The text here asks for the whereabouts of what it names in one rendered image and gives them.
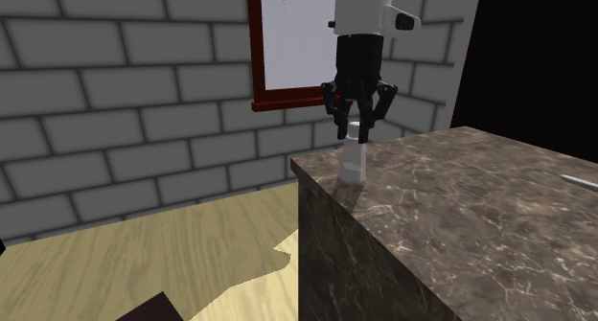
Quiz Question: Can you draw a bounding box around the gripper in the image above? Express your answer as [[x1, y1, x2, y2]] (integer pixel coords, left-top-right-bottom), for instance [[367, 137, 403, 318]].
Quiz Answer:
[[320, 33, 400, 145]]

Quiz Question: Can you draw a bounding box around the white tall cup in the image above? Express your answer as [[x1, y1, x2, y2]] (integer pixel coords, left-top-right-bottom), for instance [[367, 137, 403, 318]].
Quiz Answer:
[[339, 121, 367, 185]]

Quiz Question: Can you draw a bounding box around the red framed window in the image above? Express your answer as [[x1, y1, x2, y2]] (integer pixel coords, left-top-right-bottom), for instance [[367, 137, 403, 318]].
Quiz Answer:
[[246, 0, 340, 113]]

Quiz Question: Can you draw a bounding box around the silver cutlery piece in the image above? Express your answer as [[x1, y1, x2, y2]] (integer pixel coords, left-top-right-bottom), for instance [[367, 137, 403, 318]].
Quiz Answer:
[[560, 173, 598, 194]]

